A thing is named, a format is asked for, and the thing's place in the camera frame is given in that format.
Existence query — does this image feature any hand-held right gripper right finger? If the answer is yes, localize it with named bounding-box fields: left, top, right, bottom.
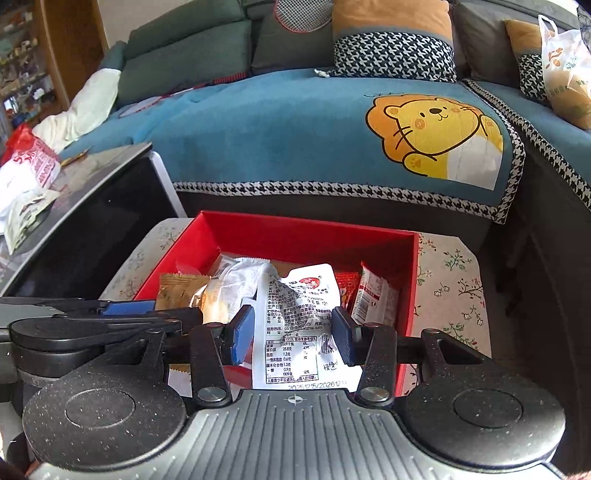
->
left=331, top=307, right=481, bottom=403

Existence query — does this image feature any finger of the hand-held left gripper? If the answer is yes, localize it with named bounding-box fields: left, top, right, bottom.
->
left=157, top=305, right=205, bottom=334
left=55, top=299, right=160, bottom=319

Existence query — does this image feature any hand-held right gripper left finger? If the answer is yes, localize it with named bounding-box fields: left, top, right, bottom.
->
left=124, top=305, right=256, bottom=408

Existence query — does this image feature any gold snack packet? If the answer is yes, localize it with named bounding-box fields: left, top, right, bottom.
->
left=154, top=272, right=212, bottom=311

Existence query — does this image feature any white printed snack packet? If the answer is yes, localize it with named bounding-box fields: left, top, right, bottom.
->
left=252, top=263, right=352, bottom=394

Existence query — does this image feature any clear cake packet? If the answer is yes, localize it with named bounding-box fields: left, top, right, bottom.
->
left=198, top=256, right=271, bottom=325

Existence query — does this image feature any red white snack packet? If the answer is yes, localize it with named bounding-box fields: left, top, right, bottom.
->
left=351, top=261, right=400, bottom=328

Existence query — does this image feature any red cardboard box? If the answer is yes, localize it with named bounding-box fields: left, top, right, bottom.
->
left=134, top=211, right=423, bottom=398

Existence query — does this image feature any white orange-edged packet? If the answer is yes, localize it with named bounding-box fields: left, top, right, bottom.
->
left=167, top=360, right=193, bottom=398

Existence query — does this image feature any black glass table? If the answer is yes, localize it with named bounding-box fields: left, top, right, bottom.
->
left=0, top=142, right=188, bottom=298

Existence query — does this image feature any white red plastic bag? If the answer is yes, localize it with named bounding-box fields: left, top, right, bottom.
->
left=0, top=124, right=62, bottom=254

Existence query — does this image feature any white cloth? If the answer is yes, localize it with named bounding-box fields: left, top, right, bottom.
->
left=32, top=67, right=122, bottom=153

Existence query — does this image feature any blue lion sofa cover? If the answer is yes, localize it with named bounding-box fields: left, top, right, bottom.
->
left=55, top=69, right=527, bottom=225

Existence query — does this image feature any red rimmed badminton racket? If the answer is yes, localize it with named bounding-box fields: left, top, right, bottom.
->
left=117, top=69, right=251, bottom=118

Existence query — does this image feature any green sofa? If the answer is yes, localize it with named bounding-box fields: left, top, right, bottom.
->
left=99, top=0, right=591, bottom=107

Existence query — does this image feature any display shelf cabinet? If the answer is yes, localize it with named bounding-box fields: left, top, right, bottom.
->
left=0, top=0, right=109, bottom=127

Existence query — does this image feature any houndstooth sofa cover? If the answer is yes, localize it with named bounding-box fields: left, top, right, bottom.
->
left=463, top=78, right=591, bottom=208

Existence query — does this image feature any orange houndstooth pillow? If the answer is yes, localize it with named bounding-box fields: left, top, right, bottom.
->
left=504, top=18, right=555, bottom=108
left=331, top=0, right=458, bottom=84

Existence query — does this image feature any white orange plastic bag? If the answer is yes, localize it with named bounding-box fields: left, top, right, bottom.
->
left=538, top=14, right=591, bottom=131

